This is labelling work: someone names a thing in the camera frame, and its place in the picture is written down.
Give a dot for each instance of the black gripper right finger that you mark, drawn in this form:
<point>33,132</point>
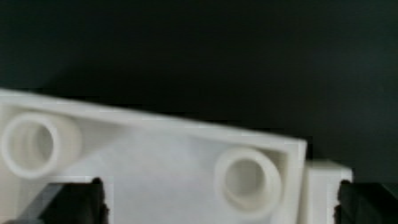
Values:
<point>367,203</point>

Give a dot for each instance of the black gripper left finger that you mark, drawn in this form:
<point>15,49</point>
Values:
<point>70,204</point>

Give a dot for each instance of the white square tabletop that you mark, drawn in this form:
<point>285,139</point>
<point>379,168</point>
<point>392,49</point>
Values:
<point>191,173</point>

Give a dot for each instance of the white U-shaped obstacle wall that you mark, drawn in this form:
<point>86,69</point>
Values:
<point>324,175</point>

